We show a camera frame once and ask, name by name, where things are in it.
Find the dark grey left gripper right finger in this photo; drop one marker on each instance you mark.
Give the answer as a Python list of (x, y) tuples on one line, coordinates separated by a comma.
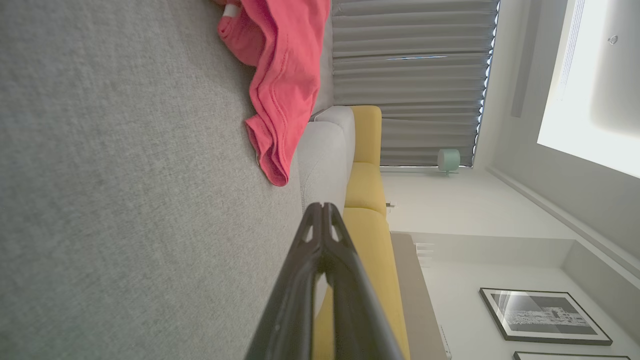
[(360, 305)]

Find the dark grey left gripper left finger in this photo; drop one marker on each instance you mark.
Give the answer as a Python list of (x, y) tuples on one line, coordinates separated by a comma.
[(287, 300)]

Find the red white jersey shirt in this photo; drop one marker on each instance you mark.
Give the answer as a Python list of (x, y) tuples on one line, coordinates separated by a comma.
[(282, 75)]

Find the yellow sofa section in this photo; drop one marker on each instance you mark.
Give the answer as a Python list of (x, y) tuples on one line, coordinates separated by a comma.
[(370, 240)]

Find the mint green lamp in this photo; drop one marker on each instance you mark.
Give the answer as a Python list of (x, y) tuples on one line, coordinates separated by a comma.
[(448, 160)]

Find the black framed picture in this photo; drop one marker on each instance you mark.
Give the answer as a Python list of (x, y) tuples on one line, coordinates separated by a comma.
[(570, 356), (545, 316)]

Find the large grey sofa seat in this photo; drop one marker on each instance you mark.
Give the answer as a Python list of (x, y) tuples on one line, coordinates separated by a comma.
[(125, 200)]

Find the grey pleated curtain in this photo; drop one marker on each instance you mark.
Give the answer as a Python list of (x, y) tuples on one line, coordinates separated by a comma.
[(410, 100)]

